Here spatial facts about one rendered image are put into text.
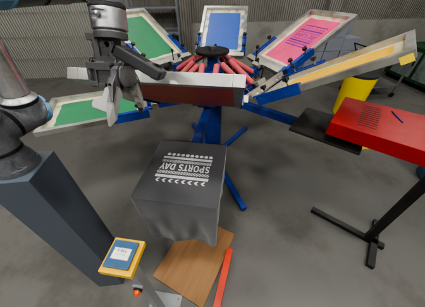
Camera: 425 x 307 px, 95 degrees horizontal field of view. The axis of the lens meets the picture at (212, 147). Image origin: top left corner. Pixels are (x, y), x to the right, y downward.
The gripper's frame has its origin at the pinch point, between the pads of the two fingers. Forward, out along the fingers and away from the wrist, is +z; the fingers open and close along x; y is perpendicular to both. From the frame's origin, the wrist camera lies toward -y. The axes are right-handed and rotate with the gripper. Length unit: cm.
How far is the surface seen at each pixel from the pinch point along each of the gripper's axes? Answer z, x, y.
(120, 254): 54, -1, 12
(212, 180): 43, -43, -17
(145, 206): 54, -29, 15
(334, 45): -62, -455, -221
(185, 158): 39, -57, 1
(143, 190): 47, -32, 17
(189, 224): 66, -33, -7
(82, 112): 26, -98, 101
